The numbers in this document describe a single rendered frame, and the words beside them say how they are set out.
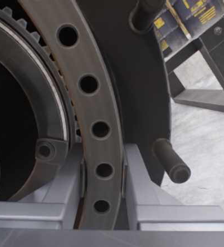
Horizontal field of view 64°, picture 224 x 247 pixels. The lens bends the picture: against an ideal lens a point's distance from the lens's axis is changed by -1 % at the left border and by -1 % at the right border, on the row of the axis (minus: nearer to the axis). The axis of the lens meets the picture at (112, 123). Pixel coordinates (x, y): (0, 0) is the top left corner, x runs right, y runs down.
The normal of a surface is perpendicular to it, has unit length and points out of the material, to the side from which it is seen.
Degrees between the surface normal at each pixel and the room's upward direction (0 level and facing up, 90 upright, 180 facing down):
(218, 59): 90
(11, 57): 90
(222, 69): 90
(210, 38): 90
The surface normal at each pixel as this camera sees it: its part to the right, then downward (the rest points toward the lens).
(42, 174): 0.01, 0.25
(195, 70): -0.34, 0.49
